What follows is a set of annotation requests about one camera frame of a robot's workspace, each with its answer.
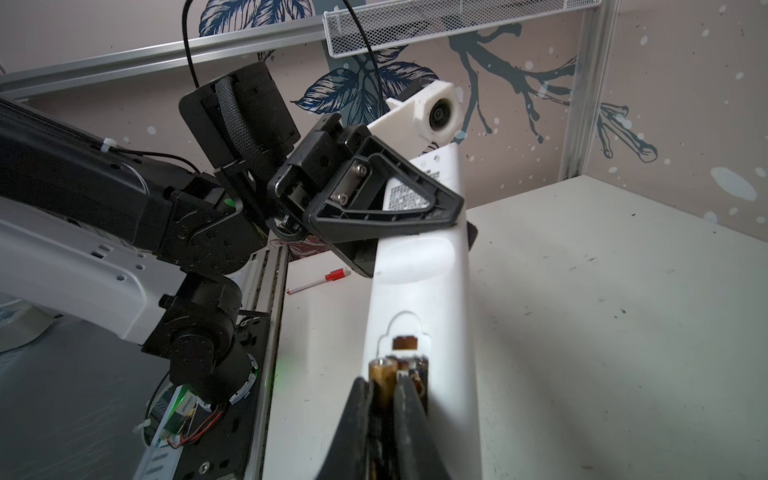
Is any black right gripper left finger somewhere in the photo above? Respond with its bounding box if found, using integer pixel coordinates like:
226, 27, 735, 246
316, 377, 372, 480

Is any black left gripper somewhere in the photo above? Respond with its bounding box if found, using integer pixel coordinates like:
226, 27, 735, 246
268, 113, 478, 278

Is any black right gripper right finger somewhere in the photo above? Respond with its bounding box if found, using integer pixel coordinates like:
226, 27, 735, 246
393, 376, 450, 480

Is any black AAA battery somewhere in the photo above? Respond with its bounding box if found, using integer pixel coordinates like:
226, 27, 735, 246
368, 357, 399, 413

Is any white remote control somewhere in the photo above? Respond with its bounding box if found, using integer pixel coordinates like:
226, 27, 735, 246
359, 143, 484, 480

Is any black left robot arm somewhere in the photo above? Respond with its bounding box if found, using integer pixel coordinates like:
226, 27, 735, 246
1, 62, 464, 406

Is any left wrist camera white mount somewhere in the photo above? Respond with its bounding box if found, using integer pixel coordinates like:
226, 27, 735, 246
367, 80, 462, 158

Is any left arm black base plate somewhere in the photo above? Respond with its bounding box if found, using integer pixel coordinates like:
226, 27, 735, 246
134, 312, 271, 479

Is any white mesh wire basket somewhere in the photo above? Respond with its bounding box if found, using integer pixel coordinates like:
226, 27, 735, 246
322, 0, 601, 58

